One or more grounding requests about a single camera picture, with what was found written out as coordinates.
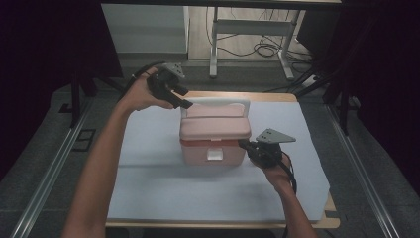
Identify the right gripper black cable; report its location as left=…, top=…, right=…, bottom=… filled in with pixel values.
left=280, top=151, right=298, bottom=238

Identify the metal floor rail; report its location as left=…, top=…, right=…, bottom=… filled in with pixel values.
left=9, top=98, right=94, bottom=238
left=325, top=102, right=401, bottom=238

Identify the dark curtain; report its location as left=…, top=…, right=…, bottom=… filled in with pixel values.
left=341, top=0, right=420, bottom=196
left=0, top=0, right=124, bottom=181

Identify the white power strip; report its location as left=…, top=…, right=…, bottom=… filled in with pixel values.
left=301, top=74, right=320, bottom=88

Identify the black stand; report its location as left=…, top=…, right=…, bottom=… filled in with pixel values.
left=68, top=63, right=126, bottom=129
left=294, top=13, right=366, bottom=137

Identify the black floor cable bundle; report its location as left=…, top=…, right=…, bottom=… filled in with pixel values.
left=205, top=6, right=313, bottom=64

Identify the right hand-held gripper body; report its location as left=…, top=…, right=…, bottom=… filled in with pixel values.
left=245, top=127, right=297, bottom=169

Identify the person's right hand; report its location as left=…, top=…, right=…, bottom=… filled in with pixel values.
left=252, top=154, right=293, bottom=194

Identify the pale blue table cloth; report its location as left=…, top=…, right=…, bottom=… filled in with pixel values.
left=107, top=100, right=331, bottom=223

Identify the wooden table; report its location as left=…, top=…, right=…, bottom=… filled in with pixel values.
left=105, top=90, right=341, bottom=230

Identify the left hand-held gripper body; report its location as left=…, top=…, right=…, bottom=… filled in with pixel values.
left=147, top=61, right=186, bottom=100

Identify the person's left hand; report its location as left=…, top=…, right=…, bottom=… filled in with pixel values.
left=122, top=65, right=174, bottom=113

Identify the pink storage box with lid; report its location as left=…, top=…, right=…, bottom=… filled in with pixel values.
left=178, top=96, right=253, bottom=168

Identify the white desk frame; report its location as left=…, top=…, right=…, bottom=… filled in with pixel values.
left=209, top=6, right=295, bottom=80

